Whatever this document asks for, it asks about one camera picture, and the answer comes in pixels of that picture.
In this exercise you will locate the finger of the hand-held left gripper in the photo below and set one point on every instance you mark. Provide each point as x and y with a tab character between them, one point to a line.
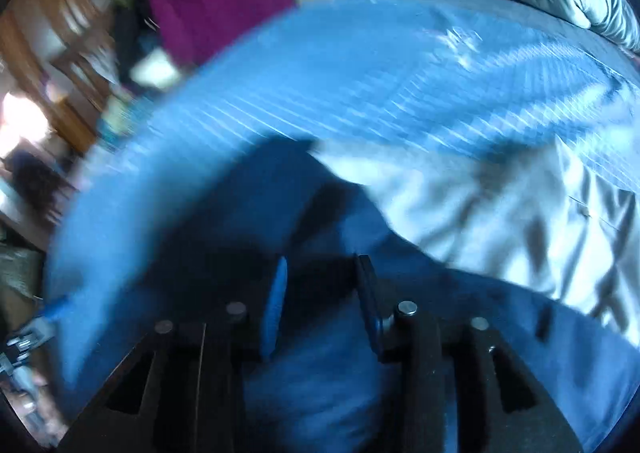
56	309

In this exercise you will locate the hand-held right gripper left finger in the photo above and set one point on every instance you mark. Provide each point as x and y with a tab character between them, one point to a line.
275	303

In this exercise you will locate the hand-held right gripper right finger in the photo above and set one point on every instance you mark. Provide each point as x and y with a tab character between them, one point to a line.
370	303

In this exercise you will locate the dark blue garment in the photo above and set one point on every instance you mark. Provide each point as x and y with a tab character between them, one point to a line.
310	213

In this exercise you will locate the light grey garment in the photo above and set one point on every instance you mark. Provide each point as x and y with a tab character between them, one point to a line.
475	213

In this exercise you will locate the blue grid star bedsheet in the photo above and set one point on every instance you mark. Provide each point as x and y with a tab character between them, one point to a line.
350	83

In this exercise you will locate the wooden cabinet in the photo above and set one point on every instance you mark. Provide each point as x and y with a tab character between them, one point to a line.
30	33

